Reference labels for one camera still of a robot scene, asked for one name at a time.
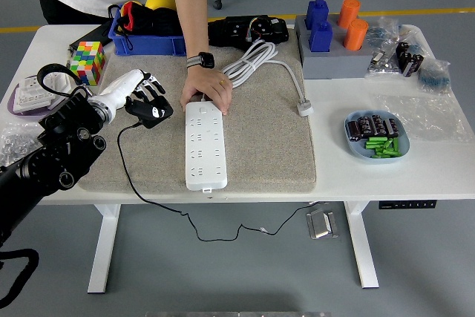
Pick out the clear bag of small parts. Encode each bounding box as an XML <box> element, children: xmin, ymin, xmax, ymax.
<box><xmin>364</xmin><ymin>16</ymin><xmax>402</xmax><ymax>79</ymax></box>

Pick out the black table control panel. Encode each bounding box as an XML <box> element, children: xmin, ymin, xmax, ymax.
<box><xmin>378</xmin><ymin>200</ymin><xmax>438</xmax><ymax>210</ymax></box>

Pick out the black pouch with red trim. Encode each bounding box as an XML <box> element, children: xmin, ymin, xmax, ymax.
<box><xmin>108</xmin><ymin>0</ymin><xmax>183</xmax><ymax>50</ymax></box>

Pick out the grey-brown mat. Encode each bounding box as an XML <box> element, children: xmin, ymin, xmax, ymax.
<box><xmin>77</xmin><ymin>24</ymin><xmax>318</xmax><ymax>195</ymax></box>

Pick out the clear bag of blue components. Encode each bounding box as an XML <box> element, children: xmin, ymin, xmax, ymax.
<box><xmin>416</xmin><ymin>59</ymin><xmax>453</xmax><ymax>94</ymax></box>

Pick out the white power strip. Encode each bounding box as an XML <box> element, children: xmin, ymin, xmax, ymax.
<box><xmin>184</xmin><ymin>100</ymin><xmax>228</xmax><ymax>194</ymax></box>

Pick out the yellow ball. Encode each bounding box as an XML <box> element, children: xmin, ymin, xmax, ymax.
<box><xmin>144</xmin><ymin>0</ymin><xmax>177</xmax><ymax>12</ymax></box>

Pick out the empty clear plastic bag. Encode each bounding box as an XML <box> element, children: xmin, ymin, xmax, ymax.
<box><xmin>373</xmin><ymin>93</ymin><xmax>475</xmax><ymax>144</ymax></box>

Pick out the long black flat box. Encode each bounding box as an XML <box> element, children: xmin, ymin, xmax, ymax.
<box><xmin>68</xmin><ymin>22</ymin><xmax>114</xmax><ymax>53</ymax></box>

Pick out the black plug adapter with cord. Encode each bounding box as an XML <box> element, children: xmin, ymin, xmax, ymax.
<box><xmin>117</xmin><ymin>96</ymin><xmax>324</xmax><ymax>243</ymax></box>

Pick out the colourful puzzle cube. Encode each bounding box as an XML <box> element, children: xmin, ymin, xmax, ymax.
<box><xmin>69</xmin><ymin>40</ymin><xmax>107</xmax><ymax>87</ymax></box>

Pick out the blue bottle-shaped block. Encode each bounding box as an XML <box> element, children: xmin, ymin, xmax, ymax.
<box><xmin>304</xmin><ymin>0</ymin><xmax>330</xmax><ymax>31</ymax></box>
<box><xmin>309</xmin><ymin>20</ymin><xmax>334</xmax><ymax>53</ymax></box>

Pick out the bag of black capacitors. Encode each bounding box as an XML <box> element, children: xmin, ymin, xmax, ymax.
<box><xmin>395</xmin><ymin>40</ymin><xmax>426</xmax><ymax>79</ymax></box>

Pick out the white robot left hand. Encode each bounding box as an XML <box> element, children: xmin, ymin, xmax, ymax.
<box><xmin>96</xmin><ymin>68</ymin><xmax>167</xmax><ymax>120</ymax></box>

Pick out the blue plastic bin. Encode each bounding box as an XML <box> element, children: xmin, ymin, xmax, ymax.
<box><xmin>108</xmin><ymin>3</ymin><xmax>189</xmax><ymax>57</ymax></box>

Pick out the person's left hand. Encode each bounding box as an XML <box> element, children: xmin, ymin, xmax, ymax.
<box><xmin>180</xmin><ymin>65</ymin><xmax>235</xmax><ymax>117</ymax></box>

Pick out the dark cylindrical capacitor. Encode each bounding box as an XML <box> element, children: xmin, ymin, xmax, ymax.
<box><xmin>347</xmin><ymin>120</ymin><xmax>363</xmax><ymax>143</ymax></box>
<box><xmin>370</xmin><ymin>115</ymin><xmax>389</xmax><ymax>136</ymax></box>
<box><xmin>356</xmin><ymin>117</ymin><xmax>374</xmax><ymax>137</ymax></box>
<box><xmin>384</xmin><ymin>118</ymin><xmax>400</xmax><ymax>138</ymax></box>

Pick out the white coiled power cable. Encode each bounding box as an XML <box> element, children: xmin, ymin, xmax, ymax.
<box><xmin>221</xmin><ymin>40</ymin><xmax>315</xmax><ymax>117</ymax></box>

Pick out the orange cylinder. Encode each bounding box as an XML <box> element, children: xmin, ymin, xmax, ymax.
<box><xmin>343</xmin><ymin>18</ymin><xmax>370</xmax><ymax>52</ymax></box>
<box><xmin>336</xmin><ymin>0</ymin><xmax>362</xmax><ymax>30</ymax></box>

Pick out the black smartwatch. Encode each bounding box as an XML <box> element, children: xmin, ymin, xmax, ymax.
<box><xmin>185</xmin><ymin>51</ymin><xmax>216</xmax><ymax>70</ymax></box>

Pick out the black electronic device with wires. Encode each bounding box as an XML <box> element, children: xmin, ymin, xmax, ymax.
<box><xmin>207</xmin><ymin>15</ymin><xmax>290</xmax><ymax>51</ymax></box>

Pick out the purple plate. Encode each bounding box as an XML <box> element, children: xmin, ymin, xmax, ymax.
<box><xmin>7</xmin><ymin>85</ymin><xmax>60</xmax><ymax>122</ymax></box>

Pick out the grey holder block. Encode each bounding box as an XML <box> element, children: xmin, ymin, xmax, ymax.
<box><xmin>294</xmin><ymin>15</ymin><xmax>374</xmax><ymax>81</ymax></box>

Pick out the metal foot pedal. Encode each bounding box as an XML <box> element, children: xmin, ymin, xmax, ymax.
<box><xmin>305</xmin><ymin>208</ymin><xmax>340</xmax><ymax>240</ymax></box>

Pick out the white table leg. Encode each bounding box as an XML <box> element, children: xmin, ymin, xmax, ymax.
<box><xmin>87</xmin><ymin>203</ymin><xmax>122</xmax><ymax>295</ymax></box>
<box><xmin>343</xmin><ymin>200</ymin><xmax>380</xmax><ymax>290</ymax></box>

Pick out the light blue dish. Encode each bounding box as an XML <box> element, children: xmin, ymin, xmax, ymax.
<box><xmin>344</xmin><ymin>109</ymin><xmax>410</xmax><ymax>165</ymax></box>

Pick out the clear bag of metal screws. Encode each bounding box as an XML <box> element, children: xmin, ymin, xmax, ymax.
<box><xmin>0</xmin><ymin>123</ymin><xmax>42</xmax><ymax>169</ymax></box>

